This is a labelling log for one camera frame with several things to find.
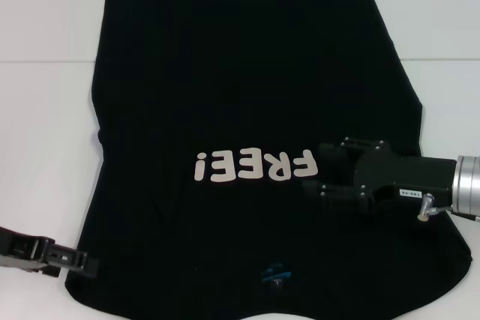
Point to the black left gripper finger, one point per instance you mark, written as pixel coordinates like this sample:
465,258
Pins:
77,262

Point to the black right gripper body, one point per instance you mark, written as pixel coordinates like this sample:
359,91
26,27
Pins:
405,175

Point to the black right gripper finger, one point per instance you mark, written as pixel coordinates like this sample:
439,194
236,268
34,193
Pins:
333,194
335,153

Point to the black shirt with FREE print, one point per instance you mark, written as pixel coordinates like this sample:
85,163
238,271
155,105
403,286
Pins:
240,72

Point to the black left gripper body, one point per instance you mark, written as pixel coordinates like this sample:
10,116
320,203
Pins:
22,250

